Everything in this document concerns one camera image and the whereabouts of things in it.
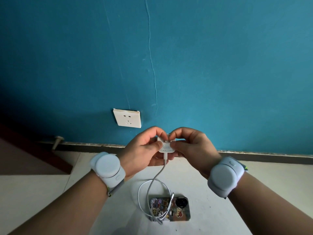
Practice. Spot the white right wrist tracker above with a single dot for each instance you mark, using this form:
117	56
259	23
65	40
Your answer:
223	176

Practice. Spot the person's left thumb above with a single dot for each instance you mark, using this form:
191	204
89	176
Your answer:
154	146

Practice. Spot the phone with sticker case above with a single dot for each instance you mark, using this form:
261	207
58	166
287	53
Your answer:
179	210

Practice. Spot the person's right forearm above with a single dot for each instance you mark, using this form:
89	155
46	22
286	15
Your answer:
266	210

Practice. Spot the white wall socket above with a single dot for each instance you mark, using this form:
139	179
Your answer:
127	118

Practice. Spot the white left wrist tracker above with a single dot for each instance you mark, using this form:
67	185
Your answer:
107	168

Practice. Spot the person's left hand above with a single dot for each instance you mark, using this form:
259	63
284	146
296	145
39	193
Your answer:
137	154

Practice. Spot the person's right thumb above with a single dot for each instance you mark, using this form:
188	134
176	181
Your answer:
178	146

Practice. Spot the person's left forearm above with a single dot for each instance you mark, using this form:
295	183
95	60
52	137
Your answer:
71	208

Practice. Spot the white wrist tracker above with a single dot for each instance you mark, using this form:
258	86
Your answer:
107	168
223	176

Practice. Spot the metal door stopper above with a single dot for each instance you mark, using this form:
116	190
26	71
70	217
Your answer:
57	141

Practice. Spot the white charger adapter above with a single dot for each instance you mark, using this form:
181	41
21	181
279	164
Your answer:
166	146

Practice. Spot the dark red wooden door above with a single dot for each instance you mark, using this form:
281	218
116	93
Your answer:
29	149

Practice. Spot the dark baseboard strip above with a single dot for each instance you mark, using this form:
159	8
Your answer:
256	157

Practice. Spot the person's right hand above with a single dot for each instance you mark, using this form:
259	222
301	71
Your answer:
198	151

